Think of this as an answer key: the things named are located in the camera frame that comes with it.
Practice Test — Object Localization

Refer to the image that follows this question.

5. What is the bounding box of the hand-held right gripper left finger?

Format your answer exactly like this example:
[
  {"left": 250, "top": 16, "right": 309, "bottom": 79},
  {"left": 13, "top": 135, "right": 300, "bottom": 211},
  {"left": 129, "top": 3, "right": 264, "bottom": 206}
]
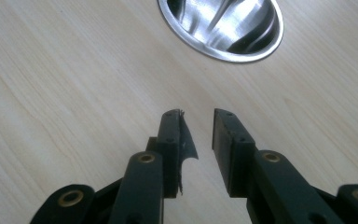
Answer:
[{"left": 145, "top": 108, "right": 200, "bottom": 199}]

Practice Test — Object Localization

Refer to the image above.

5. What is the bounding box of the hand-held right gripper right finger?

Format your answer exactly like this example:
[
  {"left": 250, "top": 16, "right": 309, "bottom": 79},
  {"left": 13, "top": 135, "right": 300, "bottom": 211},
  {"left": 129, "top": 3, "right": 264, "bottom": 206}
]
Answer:
[{"left": 212, "top": 107, "right": 257, "bottom": 199}]

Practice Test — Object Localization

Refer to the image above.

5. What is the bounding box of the stainless steel bowl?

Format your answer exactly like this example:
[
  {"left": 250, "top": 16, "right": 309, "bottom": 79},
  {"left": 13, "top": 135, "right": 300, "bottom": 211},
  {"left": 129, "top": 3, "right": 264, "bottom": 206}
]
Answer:
[{"left": 157, "top": 0, "right": 284, "bottom": 63}]

